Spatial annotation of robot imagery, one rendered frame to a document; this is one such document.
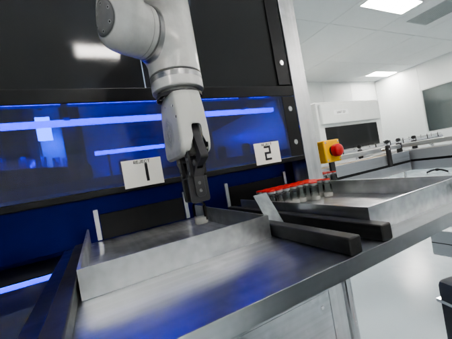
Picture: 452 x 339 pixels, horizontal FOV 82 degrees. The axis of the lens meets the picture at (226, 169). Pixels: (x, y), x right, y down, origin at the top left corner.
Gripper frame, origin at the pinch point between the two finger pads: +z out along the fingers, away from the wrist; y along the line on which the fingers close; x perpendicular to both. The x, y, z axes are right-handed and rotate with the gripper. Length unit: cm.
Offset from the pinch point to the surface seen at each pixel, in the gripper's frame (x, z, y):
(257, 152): 26.1, -5.7, -18.8
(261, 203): 11.6, 4.9, 0.7
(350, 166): 76, 5, -30
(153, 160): -2.0, -7.3, -18.8
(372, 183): 42.1, 6.8, 1.3
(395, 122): 833, -63, -434
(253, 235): 5.3, 8.2, 6.8
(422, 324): 127, 96, -45
